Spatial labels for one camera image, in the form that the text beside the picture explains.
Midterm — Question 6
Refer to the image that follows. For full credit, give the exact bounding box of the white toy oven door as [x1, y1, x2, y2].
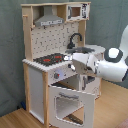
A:
[49, 86, 95, 128]

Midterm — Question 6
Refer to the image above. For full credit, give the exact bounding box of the black toy faucet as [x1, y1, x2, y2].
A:
[67, 32, 83, 50]

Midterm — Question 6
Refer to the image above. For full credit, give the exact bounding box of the grey toy sink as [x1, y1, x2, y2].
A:
[65, 47, 95, 54]

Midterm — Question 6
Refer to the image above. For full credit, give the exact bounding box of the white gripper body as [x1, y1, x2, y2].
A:
[64, 53, 98, 75]

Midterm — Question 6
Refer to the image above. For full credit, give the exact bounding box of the white toy microwave door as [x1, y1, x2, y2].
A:
[67, 4, 90, 20]

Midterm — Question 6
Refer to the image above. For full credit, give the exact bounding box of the wooden toy kitchen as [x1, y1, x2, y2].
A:
[22, 2, 104, 128]

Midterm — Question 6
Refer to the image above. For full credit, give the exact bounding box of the grey range hood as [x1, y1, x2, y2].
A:
[35, 5, 64, 27]

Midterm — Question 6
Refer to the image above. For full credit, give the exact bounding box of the white dishwasher door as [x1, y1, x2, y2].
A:
[80, 75, 101, 98]

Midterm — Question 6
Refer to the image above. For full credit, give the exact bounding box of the black toy stovetop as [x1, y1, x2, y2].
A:
[34, 53, 70, 66]

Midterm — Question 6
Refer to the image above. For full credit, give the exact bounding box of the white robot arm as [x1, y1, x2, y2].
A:
[64, 25, 128, 82]

